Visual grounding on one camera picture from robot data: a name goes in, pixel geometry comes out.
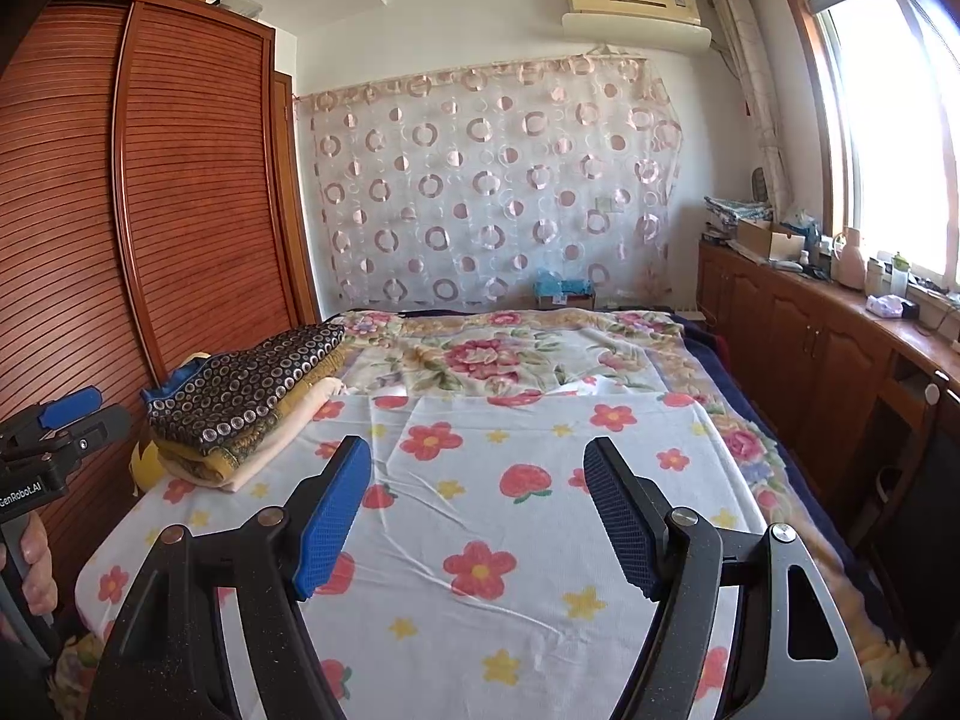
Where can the white air deflector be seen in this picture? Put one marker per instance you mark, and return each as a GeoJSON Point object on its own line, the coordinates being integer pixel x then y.
{"type": "Point", "coordinates": [637, 36]}

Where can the beige window curtain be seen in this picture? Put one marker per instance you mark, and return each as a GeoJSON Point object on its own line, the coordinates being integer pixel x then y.
{"type": "Point", "coordinates": [757, 97]}

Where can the white flower-print sheet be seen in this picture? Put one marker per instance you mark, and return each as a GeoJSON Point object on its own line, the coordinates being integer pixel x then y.
{"type": "Point", "coordinates": [465, 480]}

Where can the stack of folded fabric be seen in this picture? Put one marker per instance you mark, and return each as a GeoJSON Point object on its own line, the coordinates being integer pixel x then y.
{"type": "Point", "coordinates": [731, 211]}

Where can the person's left hand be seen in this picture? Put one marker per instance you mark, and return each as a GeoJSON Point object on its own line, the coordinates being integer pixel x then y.
{"type": "Point", "coordinates": [39, 570]}

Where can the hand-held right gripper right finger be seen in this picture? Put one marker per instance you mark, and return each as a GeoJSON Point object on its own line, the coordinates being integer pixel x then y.
{"type": "Point", "coordinates": [622, 525]}

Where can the floral blanket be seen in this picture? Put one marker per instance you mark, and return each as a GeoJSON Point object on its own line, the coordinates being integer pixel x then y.
{"type": "Point", "coordinates": [480, 352]}

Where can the dark oval ornament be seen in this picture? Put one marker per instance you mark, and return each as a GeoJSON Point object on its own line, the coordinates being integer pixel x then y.
{"type": "Point", "coordinates": [760, 186]}

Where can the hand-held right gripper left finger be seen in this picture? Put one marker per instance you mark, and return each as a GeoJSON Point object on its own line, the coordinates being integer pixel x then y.
{"type": "Point", "coordinates": [334, 525]}

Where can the cardboard box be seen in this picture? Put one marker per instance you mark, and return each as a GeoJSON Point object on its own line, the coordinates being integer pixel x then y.
{"type": "Point", "coordinates": [772, 240]}

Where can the flat grey box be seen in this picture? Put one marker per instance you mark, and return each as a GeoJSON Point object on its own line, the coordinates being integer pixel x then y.
{"type": "Point", "coordinates": [240, 4]}

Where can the long wooden cabinet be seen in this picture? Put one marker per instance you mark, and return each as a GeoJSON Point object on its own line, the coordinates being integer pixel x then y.
{"type": "Point", "coordinates": [795, 330]}

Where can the green-capped bottle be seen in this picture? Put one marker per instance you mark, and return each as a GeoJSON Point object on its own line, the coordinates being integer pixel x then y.
{"type": "Point", "coordinates": [900, 274]}

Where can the wooden framed window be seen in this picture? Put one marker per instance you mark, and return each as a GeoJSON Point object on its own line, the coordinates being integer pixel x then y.
{"type": "Point", "coordinates": [892, 127]}

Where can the white jug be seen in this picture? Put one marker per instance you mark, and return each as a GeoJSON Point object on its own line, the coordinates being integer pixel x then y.
{"type": "Point", "coordinates": [851, 262]}

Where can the navy blue bedsheet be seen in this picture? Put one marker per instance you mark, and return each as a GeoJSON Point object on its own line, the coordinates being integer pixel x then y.
{"type": "Point", "coordinates": [709, 349]}

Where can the navy patterned blouse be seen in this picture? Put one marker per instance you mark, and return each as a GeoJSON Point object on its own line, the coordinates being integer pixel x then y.
{"type": "Point", "coordinates": [247, 382]}

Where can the sheer circle-patterned curtain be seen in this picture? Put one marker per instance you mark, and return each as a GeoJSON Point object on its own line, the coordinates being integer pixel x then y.
{"type": "Point", "coordinates": [487, 180]}

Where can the white crumpled bag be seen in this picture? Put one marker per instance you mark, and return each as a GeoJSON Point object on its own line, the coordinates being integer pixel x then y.
{"type": "Point", "coordinates": [885, 306]}

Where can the wooden slatted wardrobe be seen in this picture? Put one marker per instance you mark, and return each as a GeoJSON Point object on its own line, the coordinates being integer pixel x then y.
{"type": "Point", "coordinates": [97, 202]}

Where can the teal box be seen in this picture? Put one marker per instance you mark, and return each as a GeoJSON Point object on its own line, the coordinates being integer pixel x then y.
{"type": "Point", "coordinates": [564, 286]}

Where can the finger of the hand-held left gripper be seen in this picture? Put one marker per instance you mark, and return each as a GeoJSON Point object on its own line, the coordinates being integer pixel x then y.
{"type": "Point", "coordinates": [71, 405]}
{"type": "Point", "coordinates": [101, 427]}

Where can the dark chair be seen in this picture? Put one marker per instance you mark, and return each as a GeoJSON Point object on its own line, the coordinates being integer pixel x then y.
{"type": "Point", "coordinates": [930, 480]}

